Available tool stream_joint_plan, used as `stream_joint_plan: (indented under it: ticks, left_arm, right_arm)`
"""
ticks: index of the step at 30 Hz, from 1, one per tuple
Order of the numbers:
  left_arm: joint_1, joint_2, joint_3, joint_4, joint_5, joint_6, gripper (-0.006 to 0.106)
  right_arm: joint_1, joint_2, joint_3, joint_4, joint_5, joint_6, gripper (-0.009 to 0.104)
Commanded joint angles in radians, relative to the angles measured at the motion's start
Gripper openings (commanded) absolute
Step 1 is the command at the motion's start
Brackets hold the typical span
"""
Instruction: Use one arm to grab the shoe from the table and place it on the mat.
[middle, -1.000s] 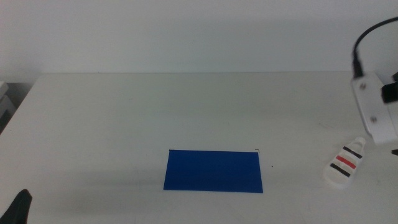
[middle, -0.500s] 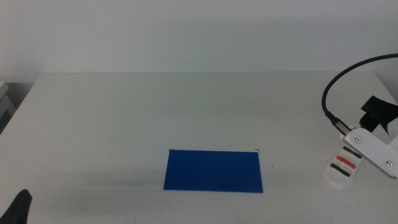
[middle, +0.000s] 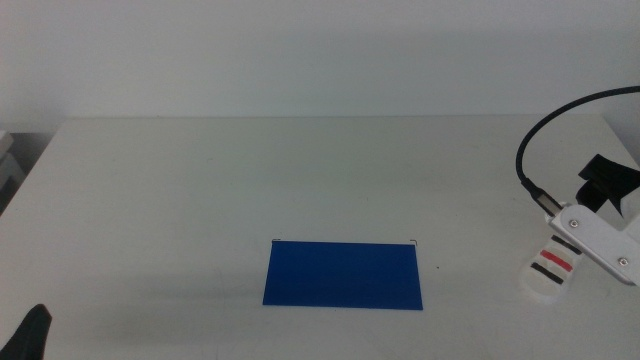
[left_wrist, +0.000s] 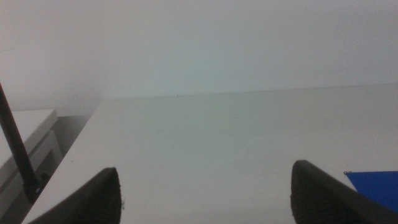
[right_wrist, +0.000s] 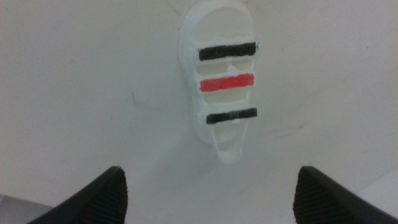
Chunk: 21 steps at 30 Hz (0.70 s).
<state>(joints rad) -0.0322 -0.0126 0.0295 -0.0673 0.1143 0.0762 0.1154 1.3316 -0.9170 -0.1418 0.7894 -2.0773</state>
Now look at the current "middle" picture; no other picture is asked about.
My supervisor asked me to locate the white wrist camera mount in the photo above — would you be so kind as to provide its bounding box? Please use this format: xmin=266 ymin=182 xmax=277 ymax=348
xmin=544 ymin=202 xmax=640 ymax=288

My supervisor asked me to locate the white striped sock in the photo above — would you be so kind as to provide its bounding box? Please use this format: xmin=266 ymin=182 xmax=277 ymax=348
xmin=518 ymin=234 xmax=584 ymax=306

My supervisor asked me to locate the blue rectangular mat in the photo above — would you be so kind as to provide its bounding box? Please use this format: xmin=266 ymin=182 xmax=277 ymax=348
xmin=262 ymin=240 xmax=424 ymax=311

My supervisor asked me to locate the black camera cable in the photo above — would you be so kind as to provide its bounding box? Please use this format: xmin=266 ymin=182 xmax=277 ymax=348
xmin=515 ymin=85 xmax=640 ymax=217

